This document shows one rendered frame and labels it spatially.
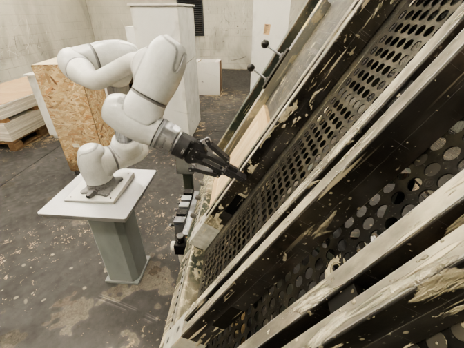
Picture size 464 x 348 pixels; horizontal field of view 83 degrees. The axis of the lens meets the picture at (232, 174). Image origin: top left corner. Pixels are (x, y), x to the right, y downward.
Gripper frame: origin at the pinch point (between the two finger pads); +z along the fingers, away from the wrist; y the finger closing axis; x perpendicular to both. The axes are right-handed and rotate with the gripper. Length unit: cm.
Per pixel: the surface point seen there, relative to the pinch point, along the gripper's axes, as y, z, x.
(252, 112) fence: 3, 5, 59
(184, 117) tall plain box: -113, -29, 281
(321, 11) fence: 53, 6, 59
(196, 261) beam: -37.8, 5.8, -4.6
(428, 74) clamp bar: 43, 1, -36
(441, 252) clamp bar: 32, 1, -54
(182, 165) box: -55, -11, 77
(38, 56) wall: -305, -418, 611
